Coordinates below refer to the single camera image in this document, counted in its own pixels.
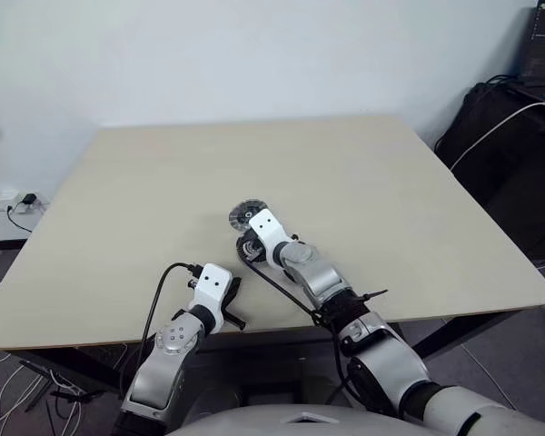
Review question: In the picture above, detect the white cable over bag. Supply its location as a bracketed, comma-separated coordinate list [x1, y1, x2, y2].
[449, 100, 545, 172]

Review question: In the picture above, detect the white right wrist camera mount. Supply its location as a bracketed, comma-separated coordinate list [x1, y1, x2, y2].
[248, 209, 292, 269]

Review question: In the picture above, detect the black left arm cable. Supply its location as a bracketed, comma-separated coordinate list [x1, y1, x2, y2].
[117, 261, 203, 401]

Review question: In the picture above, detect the round silver motor housing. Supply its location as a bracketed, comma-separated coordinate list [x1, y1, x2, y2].
[234, 231, 267, 265]

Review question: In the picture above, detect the black laptop cable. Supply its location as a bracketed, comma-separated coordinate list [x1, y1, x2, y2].
[483, 73, 528, 90]

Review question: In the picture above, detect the black adapter cable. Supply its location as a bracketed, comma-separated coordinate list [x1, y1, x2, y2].
[6, 203, 32, 232]

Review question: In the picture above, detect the white wall outlet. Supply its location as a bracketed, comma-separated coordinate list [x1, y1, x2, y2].
[9, 191, 50, 214]

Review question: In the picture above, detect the black laptop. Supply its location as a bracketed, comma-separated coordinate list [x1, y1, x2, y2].
[503, 0, 545, 109]

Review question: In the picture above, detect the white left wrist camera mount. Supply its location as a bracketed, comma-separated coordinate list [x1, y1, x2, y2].
[189, 262, 233, 335]

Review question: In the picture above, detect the large black bag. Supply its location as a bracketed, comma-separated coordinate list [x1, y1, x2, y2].
[435, 81, 545, 263]

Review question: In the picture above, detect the silver spoked rotor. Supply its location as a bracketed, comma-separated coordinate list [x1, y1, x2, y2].
[228, 199, 261, 231]

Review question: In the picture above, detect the black cable tie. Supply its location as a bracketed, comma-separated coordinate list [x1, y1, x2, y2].
[357, 287, 390, 304]

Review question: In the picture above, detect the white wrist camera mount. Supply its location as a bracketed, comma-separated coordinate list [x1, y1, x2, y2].
[248, 209, 292, 269]
[189, 262, 233, 335]

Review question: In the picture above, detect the grey robot torso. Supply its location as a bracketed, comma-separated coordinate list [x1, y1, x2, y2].
[165, 401, 421, 436]

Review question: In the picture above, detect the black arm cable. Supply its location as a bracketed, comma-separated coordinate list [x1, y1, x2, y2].
[238, 253, 360, 405]
[117, 261, 203, 401]

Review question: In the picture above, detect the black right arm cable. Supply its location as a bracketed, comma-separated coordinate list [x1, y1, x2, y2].
[238, 253, 360, 405]

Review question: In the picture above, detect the black floor stand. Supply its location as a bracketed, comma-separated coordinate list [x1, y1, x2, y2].
[20, 360, 106, 413]

